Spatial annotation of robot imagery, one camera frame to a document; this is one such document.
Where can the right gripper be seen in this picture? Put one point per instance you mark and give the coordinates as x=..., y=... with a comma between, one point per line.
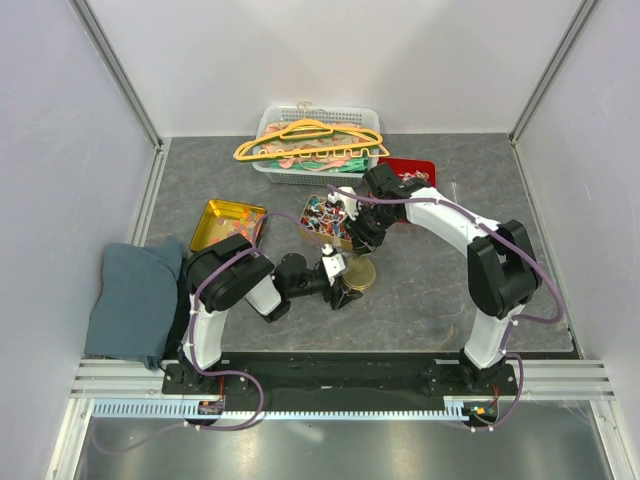
x=362, y=241

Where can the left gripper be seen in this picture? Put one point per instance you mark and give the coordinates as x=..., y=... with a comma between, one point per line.
x=343, y=295

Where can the white round lid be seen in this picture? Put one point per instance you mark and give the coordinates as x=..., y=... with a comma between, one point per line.
x=361, y=273

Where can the gold lollipop tin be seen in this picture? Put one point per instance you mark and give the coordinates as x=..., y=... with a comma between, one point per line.
x=326, y=222

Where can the gold gummy candy tin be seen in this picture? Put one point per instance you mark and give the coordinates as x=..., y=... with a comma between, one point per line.
x=222, y=219

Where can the clear plastic scoop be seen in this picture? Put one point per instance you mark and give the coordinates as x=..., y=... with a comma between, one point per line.
x=454, y=192

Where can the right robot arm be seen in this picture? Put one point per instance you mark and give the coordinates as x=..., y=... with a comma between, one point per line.
x=499, y=277

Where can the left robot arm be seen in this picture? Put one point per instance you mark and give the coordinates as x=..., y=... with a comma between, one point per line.
x=233, y=270

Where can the green cloth in basket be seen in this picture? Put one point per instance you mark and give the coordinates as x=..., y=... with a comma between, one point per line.
x=353, y=165

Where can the red candy tray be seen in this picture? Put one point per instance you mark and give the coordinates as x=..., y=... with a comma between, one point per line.
x=415, y=167

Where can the pink clothes hanger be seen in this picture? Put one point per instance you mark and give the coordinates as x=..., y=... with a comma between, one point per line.
x=341, y=147

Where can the yellow clothes hanger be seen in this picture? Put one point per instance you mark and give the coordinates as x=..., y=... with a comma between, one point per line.
x=301, y=129

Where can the grey plastic basket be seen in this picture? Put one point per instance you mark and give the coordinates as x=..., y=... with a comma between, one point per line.
x=363, y=117

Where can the blue folded cloth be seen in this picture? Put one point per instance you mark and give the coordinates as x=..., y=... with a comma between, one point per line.
x=134, y=313

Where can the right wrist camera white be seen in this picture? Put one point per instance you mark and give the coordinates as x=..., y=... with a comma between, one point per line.
x=346, y=199

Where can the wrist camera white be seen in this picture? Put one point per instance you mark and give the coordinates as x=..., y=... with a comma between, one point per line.
x=334, y=263
x=346, y=199

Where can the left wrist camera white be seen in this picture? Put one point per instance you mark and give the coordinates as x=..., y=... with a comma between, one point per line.
x=334, y=263

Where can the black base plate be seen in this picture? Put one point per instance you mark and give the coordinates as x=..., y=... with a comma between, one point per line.
x=259, y=379

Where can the grey cable duct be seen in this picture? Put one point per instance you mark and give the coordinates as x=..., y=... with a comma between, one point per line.
x=200, y=409

